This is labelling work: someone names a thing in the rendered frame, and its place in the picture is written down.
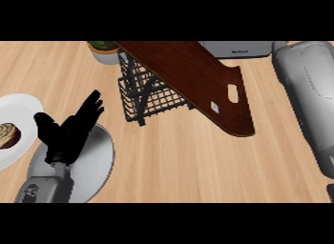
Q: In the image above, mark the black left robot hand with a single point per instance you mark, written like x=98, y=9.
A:
x=70, y=133

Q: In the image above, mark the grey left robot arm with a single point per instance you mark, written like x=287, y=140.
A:
x=46, y=187

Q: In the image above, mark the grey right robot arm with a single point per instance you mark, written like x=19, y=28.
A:
x=315, y=105

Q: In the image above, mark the grey round tray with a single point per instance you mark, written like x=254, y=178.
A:
x=96, y=158

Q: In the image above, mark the white round plate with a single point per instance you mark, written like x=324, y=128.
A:
x=13, y=111

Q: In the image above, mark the cupcake with cream swirl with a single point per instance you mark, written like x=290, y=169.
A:
x=2, y=136

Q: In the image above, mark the grey potted green plant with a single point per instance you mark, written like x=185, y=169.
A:
x=104, y=50

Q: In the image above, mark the dark brown wooden board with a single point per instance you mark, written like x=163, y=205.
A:
x=197, y=79

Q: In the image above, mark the pale grey appliance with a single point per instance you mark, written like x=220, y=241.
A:
x=237, y=49

